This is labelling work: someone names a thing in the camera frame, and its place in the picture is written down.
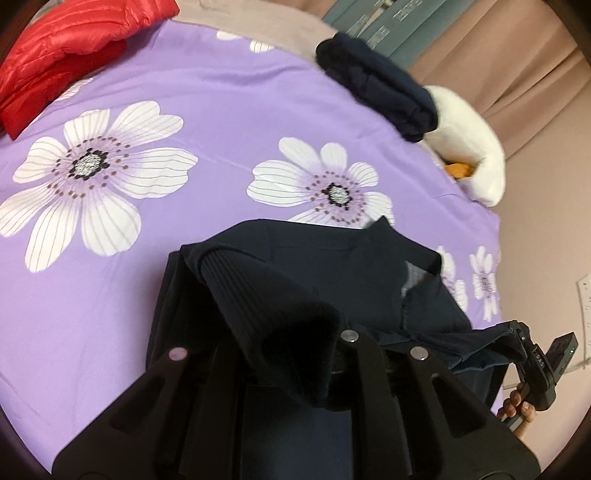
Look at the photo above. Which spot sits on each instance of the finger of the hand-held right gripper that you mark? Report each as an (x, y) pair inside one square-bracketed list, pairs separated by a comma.
[(519, 334)]

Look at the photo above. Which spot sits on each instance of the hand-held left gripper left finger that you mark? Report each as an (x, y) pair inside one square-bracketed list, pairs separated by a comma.
[(152, 401)]

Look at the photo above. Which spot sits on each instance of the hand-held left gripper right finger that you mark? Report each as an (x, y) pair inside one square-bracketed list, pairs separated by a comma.
[(415, 406)]

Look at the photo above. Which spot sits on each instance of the navy zip jacket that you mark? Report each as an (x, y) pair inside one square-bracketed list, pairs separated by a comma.
[(323, 263)]

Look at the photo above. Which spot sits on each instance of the person's right hand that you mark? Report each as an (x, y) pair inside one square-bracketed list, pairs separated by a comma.
[(515, 404)]

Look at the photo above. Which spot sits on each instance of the orange plush piece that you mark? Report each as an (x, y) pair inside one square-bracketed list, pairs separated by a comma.
[(458, 169)]

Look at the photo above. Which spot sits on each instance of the white plush cushion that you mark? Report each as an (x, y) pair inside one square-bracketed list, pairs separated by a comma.
[(466, 134)]

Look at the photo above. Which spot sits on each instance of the beige curtain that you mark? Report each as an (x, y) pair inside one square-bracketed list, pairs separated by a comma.
[(508, 60)]

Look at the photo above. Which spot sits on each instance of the purple floral bed sheet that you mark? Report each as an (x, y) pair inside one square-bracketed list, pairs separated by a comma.
[(207, 120)]

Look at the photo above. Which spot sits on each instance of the folded navy garment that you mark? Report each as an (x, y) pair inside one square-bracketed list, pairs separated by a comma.
[(378, 83)]

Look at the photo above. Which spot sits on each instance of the grey-green box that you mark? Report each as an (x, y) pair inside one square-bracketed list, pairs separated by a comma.
[(411, 23), (355, 14)]

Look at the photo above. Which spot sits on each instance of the red down jacket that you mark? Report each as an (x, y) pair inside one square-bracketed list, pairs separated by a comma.
[(64, 50)]

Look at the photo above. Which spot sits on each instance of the beige blanket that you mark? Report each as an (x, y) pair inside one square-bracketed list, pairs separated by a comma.
[(258, 23)]

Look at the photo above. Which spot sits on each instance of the white wall socket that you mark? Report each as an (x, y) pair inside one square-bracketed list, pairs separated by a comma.
[(585, 295)]

